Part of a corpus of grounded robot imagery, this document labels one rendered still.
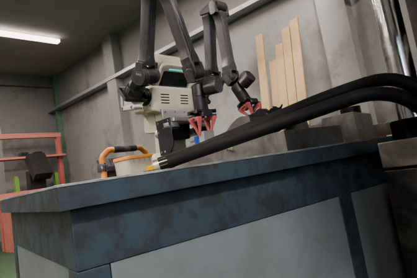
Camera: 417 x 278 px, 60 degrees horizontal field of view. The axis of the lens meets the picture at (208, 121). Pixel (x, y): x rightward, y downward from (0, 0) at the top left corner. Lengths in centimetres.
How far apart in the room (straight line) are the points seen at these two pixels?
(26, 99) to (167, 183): 865
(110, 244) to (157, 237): 8
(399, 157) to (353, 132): 49
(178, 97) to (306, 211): 109
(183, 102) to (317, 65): 267
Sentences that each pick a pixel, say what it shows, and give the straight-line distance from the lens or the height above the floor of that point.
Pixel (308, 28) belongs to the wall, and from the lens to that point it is 443.
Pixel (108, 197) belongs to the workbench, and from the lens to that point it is 58.
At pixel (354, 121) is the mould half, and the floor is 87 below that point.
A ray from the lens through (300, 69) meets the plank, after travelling 404.
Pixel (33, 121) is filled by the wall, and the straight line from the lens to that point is 915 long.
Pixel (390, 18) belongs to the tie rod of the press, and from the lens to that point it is 100.
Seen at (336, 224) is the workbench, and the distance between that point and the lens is 96.
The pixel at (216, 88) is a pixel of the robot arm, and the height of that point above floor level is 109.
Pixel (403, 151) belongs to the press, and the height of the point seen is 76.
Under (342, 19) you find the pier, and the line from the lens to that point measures 408.
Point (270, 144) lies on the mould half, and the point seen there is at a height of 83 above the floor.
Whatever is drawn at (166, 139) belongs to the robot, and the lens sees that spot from 164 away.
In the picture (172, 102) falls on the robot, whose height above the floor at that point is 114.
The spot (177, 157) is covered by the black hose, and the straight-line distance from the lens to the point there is 76.
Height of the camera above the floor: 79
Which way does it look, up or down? 8 degrees up
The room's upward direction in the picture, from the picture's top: 9 degrees counter-clockwise
